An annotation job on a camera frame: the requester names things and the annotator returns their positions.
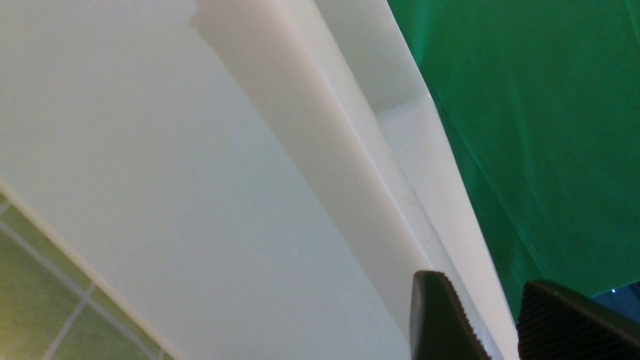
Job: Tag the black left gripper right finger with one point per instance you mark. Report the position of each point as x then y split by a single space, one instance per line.
557 323

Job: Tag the green checkered tablecloth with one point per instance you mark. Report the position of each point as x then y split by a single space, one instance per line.
50 309

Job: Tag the large white plastic tub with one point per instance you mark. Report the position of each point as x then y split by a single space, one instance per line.
248 179

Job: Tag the green backdrop cloth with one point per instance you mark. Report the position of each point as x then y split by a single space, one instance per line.
540 102

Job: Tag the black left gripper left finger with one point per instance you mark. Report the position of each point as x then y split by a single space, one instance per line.
439 328

